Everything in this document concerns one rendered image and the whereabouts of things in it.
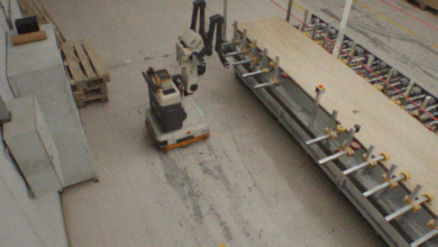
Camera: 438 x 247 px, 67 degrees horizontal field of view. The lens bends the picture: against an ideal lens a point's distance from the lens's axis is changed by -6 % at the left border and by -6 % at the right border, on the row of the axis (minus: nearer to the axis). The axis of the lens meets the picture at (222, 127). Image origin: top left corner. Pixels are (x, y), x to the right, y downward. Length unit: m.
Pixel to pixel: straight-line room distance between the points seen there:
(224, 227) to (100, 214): 1.30
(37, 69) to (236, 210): 2.35
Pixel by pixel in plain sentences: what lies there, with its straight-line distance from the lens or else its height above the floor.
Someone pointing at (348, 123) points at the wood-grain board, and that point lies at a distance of 3.59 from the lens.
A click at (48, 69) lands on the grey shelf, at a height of 1.53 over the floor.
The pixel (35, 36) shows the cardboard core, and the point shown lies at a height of 1.61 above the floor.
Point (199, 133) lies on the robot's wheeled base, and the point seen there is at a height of 0.18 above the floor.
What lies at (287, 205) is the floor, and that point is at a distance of 3.88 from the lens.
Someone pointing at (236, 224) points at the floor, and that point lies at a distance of 3.66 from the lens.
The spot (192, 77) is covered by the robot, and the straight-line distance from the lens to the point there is 3.98.
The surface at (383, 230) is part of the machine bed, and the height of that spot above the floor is 0.17.
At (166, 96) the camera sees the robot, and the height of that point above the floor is 0.81.
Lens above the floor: 3.10
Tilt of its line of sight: 42 degrees down
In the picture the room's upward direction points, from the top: 2 degrees clockwise
